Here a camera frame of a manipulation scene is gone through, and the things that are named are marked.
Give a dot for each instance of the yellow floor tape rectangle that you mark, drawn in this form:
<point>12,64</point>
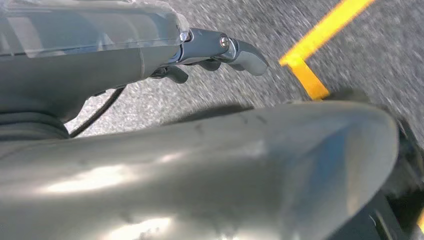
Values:
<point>318,33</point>

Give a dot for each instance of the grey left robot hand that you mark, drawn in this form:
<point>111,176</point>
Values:
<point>82,59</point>

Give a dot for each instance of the grey robot body shell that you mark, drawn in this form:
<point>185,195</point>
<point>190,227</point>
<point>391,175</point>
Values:
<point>198,182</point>

